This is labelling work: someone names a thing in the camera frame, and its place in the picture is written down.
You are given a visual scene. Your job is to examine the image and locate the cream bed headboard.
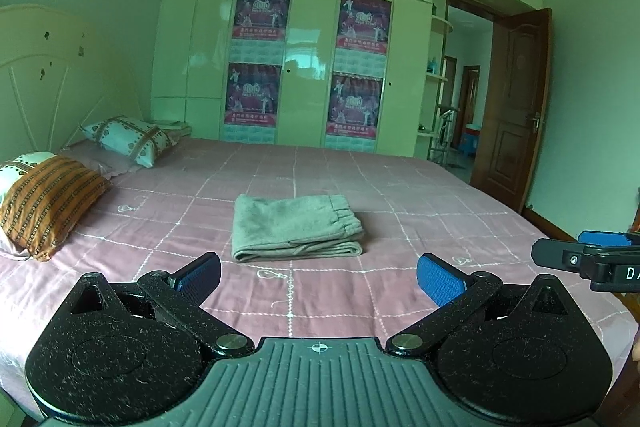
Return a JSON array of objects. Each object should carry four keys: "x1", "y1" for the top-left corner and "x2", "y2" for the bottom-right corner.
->
[{"x1": 0, "y1": 4, "x2": 143, "y2": 161}]

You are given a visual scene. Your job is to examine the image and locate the lower right red poster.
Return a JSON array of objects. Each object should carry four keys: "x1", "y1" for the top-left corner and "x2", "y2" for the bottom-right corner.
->
[{"x1": 326, "y1": 74, "x2": 382, "y2": 140}]

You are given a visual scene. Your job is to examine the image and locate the pink checked bed sheet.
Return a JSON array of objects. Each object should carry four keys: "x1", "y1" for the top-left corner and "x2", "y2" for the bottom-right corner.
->
[{"x1": 0, "y1": 135, "x2": 639, "y2": 408}]

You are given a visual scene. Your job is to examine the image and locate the upper right red poster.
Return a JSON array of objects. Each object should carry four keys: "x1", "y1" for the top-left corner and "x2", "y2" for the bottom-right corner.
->
[{"x1": 336, "y1": 0, "x2": 392, "y2": 55}]

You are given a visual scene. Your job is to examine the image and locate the grey-green pants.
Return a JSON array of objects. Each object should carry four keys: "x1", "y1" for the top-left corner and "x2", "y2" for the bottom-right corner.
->
[{"x1": 231, "y1": 194, "x2": 364, "y2": 262}]

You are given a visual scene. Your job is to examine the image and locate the white patterned pillow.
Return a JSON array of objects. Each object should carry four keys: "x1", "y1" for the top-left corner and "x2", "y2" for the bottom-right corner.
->
[{"x1": 79, "y1": 116, "x2": 177, "y2": 168}]

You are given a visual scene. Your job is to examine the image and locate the corner shelf unit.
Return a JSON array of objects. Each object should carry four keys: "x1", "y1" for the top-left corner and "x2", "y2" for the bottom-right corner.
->
[{"x1": 414, "y1": 0, "x2": 452, "y2": 166}]

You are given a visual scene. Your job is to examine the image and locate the red poster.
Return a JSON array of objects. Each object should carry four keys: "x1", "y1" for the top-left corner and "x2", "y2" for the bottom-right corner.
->
[
  {"x1": 336, "y1": 0, "x2": 392, "y2": 55},
  {"x1": 224, "y1": 63, "x2": 281, "y2": 128},
  {"x1": 232, "y1": 0, "x2": 290, "y2": 41},
  {"x1": 326, "y1": 74, "x2": 382, "y2": 140}
]

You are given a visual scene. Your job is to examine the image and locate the brown wooden door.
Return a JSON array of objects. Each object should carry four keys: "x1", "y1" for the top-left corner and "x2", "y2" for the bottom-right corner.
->
[{"x1": 471, "y1": 8, "x2": 552, "y2": 213}]

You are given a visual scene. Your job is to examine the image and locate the upper left red poster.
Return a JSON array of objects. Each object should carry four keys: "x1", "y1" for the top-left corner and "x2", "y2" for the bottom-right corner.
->
[{"x1": 232, "y1": 0, "x2": 290, "y2": 41}]

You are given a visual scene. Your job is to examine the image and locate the lower left red poster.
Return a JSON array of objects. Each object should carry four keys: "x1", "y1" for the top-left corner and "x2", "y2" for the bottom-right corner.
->
[{"x1": 224, "y1": 63, "x2": 281, "y2": 128}]

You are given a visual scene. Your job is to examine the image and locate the orange striped pillow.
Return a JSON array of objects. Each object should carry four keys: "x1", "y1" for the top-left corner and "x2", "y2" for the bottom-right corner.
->
[{"x1": 1, "y1": 156, "x2": 111, "y2": 262}]

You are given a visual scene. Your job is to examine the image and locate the cream built-in wardrobe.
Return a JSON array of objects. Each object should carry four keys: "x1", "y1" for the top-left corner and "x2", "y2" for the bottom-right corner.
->
[{"x1": 150, "y1": 0, "x2": 544, "y2": 160}]

